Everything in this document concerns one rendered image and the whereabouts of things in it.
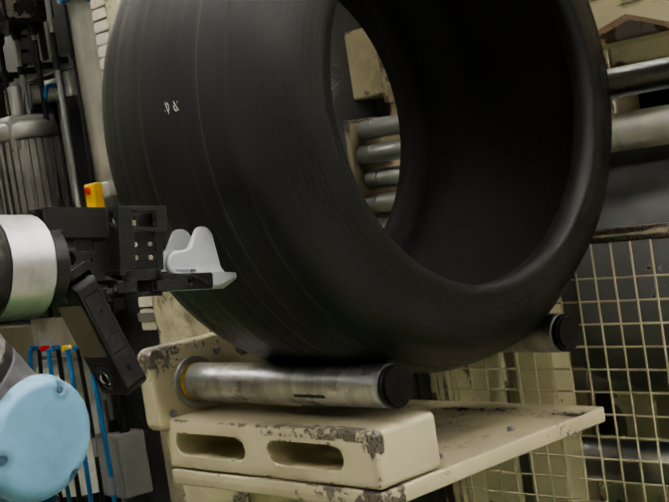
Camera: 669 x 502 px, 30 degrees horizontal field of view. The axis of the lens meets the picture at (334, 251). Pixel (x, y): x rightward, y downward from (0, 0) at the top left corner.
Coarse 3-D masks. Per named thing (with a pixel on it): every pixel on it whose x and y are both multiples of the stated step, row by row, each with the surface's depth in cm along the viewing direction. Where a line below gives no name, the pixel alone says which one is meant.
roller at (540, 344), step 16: (544, 320) 143; (560, 320) 141; (528, 336) 144; (544, 336) 142; (560, 336) 141; (576, 336) 143; (512, 352) 148; (528, 352) 146; (544, 352) 144; (560, 352) 143
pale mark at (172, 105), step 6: (162, 96) 120; (168, 96) 119; (174, 96) 118; (162, 102) 120; (168, 102) 119; (174, 102) 119; (162, 108) 120; (168, 108) 119; (174, 108) 119; (168, 114) 119; (174, 114) 119; (180, 114) 118; (168, 120) 119
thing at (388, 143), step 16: (352, 128) 189; (368, 128) 187; (384, 128) 184; (352, 144) 188; (368, 144) 188; (384, 144) 184; (352, 160) 188; (368, 160) 187; (384, 160) 185; (368, 176) 188; (384, 176) 186; (368, 192) 190; (384, 192) 186; (384, 208) 186; (384, 224) 187
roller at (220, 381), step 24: (192, 384) 145; (216, 384) 142; (240, 384) 139; (264, 384) 136; (288, 384) 133; (312, 384) 130; (336, 384) 127; (360, 384) 124; (384, 384) 122; (408, 384) 124
